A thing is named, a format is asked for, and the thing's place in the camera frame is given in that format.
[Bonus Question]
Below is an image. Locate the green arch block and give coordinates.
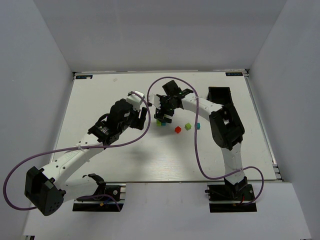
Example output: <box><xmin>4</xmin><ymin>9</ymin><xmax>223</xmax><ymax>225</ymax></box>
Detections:
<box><xmin>156</xmin><ymin>119</ymin><xmax>162</xmax><ymax>126</ymax></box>

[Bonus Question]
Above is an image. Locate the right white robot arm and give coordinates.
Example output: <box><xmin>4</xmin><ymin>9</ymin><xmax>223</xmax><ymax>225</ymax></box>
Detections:
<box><xmin>147</xmin><ymin>80</ymin><xmax>248</xmax><ymax>198</ymax></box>

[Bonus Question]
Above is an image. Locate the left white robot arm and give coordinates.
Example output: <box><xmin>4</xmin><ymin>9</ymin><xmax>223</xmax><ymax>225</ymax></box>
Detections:
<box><xmin>24</xmin><ymin>92</ymin><xmax>148</xmax><ymax>216</ymax></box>

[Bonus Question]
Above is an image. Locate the red cube front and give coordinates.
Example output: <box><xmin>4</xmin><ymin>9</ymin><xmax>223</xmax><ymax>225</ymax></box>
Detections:
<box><xmin>175</xmin><ymin>126</ymin><xmax>182</xmax><ymax>134</ymax></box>

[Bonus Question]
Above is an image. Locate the green cube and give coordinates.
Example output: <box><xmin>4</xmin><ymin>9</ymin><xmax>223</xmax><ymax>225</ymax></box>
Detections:
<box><xmin>184</xmin><ymin>123</ymin><xmax>192</xmax><ymax>131</ymax></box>

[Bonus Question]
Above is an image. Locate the teal cube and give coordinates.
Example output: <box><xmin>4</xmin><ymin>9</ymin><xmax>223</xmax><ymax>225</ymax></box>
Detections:
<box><xmin>196</xmin><ymin>122</ymin><xmax>201</xmax><ymax>130</ymax></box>

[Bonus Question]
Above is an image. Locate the left blue corner label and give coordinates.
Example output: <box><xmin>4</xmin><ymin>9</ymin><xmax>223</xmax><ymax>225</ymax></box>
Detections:
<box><xmin>75</xmin><ymin>75</ymin><xmax>93</xmax><ymax>80</ymax></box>

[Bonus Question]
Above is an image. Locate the blue corner label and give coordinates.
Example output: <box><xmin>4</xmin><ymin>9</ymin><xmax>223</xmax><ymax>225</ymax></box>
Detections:
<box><xmin>225</xmin><ymin>72</ymin><xmax>243</xmax><ymax>77</ymax></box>
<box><xmin>75</xmin><ymin>75</ymin><xmax>93</xmax><ymax>80</ymax></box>

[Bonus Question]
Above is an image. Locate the right blue corner label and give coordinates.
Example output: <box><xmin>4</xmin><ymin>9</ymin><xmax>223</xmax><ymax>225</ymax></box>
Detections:
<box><xmin>225</xmin><ymin>72</ymin><xmax>243</xmax><ymax>77</ymax></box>

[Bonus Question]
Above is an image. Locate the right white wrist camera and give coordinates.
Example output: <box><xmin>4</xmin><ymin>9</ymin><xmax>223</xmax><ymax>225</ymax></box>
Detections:
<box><xmin>147</xmin><ymin>94</ymin><xmax>162</xmax><ymax>110</ymax></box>

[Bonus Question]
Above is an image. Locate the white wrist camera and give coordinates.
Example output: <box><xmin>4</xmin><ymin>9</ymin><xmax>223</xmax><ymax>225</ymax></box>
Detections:
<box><xmin>126</xmin><ymin>91</ymin><xmax>145</xmax><ymax>112</ymax></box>
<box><xmin>147</xmin><ymin>94</ymin><xmax>162</xmax><ymax>110</ymax></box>

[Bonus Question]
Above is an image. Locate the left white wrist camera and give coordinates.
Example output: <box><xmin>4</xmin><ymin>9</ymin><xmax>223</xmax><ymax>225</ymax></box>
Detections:
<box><xmin>126</xmin><ymin>91</ymin><xmax>145</xmax><ymax>112</ymax></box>

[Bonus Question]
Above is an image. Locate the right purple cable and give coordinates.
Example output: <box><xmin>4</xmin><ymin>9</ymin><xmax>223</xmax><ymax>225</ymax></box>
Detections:
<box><xmin>146</xmin><ymin>76</ymin><xmax>265</xmax><ymax>206</ymax></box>

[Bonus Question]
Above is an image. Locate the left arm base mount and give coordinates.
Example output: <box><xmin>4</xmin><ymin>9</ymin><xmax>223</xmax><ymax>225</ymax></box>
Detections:
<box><xmin>72</xmin><ymin>183</ymin><xmax>126</xmax><ymax>213</ymax></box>

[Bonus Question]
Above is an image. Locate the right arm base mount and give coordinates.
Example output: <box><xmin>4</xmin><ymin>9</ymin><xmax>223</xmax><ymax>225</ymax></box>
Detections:
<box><xmin>204</xmin><ymin>184</ymin><xmax>257</xmax><ymax>213</ymax></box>

